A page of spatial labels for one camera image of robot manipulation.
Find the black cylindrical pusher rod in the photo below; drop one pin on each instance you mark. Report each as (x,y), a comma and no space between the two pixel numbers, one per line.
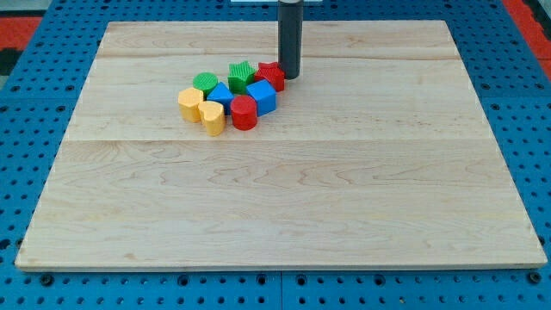
(289,20)

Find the red cylinder block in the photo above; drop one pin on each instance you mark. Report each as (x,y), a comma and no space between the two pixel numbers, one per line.
(244,112)

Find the light wooden board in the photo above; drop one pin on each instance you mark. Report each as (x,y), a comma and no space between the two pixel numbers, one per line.
(378,156)

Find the yellow hexagon block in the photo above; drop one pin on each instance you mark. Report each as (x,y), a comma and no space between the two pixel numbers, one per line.
(188,102)

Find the blue triangle block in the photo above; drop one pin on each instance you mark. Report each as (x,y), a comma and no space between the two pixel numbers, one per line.
(222,95)

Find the green star block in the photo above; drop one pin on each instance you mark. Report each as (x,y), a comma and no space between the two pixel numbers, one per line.
(240,76)

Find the blue cube block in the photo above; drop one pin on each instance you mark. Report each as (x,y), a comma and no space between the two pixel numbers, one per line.
(265,96)

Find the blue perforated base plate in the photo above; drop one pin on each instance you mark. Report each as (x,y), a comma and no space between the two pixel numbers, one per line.
(42,90)

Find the red star block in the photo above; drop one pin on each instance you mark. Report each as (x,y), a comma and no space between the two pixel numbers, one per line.
(272,73)

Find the yellow heart block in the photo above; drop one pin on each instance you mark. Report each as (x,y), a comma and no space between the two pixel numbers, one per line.
(212,117)

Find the green cylinder block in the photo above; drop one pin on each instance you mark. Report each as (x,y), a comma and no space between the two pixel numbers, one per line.
(206,82)

